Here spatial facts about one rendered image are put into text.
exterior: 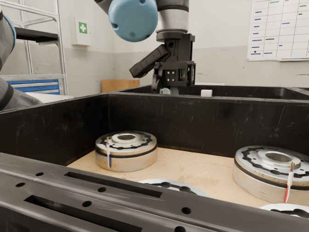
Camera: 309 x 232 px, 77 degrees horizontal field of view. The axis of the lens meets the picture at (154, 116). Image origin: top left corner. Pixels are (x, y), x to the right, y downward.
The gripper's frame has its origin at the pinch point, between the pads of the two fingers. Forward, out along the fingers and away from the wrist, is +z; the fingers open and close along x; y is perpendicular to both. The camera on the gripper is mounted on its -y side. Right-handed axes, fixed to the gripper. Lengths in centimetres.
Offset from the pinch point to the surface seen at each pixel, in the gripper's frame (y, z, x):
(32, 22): -215, -65, 108
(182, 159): 11.0, 2.5, -15.3
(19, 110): -3.8, -7.4, -31.8
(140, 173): 7.1, 2.5, -22.5
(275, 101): 23.4, -7.5, -10.3
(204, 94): 12.9, -8.0, -10.7
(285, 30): 47, -64, 277
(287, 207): 24.0, -0.8, -26.7
